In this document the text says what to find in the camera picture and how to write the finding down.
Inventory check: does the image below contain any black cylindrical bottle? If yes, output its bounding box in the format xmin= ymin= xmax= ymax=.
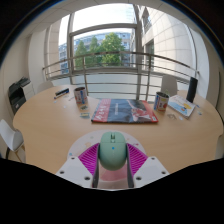
xmin=185 ymin=76 xmax=199 ymax=104

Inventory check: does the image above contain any small black box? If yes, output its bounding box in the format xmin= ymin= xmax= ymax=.
xmin=53 ymin=87 xmax=71 ymax=100

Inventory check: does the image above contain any black office printer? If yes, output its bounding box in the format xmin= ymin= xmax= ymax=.
xmin=7 ymin=76 xmax=36 ymax=116

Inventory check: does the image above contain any light blue picture book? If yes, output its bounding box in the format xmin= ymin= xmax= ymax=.
xmin=167 ymin=94 xmax=197 ymax=120

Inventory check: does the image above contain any white can with red print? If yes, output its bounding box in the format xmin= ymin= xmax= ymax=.
xmin=153 ymin=91 xmax=170 ymax=113

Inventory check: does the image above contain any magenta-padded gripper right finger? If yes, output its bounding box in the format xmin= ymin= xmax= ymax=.
xmin=125 ymin=142 xmax=171 ymax=189

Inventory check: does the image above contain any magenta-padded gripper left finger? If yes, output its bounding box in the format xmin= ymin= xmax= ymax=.
xmin=54 ymin=142 xmax=101 ymax=189

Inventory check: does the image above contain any small white mug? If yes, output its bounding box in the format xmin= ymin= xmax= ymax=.
xmin=73 ymin=86 xmax=89 ymax=105

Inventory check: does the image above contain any mint green computer mouse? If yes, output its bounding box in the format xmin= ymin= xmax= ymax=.
xmin=97 ymin=130 xmax=128 ymax=172

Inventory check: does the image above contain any metal balcony railing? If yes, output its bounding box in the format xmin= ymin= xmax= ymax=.
xmin=42 ymin=50 xmax=201 ymax=101

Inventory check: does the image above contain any red and dark magazine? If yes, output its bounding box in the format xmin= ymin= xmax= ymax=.
xmin=90 ymin=98 xmax=159 ymax=125

